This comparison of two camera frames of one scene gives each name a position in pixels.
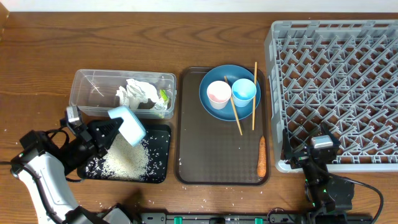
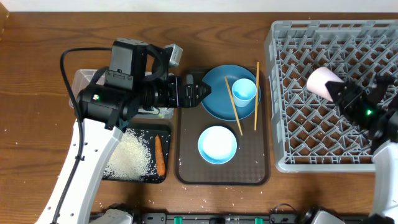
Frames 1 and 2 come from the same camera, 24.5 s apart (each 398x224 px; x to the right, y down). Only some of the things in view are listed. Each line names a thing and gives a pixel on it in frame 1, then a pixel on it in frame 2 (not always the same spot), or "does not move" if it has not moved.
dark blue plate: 233,73 does not move
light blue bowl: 131,128 -> 217,145
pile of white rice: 122,161 does not move
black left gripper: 81,135 -> 175,99
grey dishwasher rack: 344,73 does not move
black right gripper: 299,158 -> 357,91
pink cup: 219,93 -> 317,79
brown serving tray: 210,151 does not move
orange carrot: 262,166 -> 160,160
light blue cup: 243,91 does not move
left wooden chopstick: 234,106 does not move
